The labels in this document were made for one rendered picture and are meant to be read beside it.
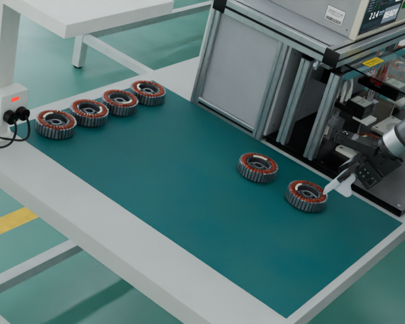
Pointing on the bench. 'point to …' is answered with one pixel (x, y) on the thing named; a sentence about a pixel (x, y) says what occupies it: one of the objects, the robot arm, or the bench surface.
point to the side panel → (238, 74)
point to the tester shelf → (311, 31)
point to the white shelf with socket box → (5, 110)
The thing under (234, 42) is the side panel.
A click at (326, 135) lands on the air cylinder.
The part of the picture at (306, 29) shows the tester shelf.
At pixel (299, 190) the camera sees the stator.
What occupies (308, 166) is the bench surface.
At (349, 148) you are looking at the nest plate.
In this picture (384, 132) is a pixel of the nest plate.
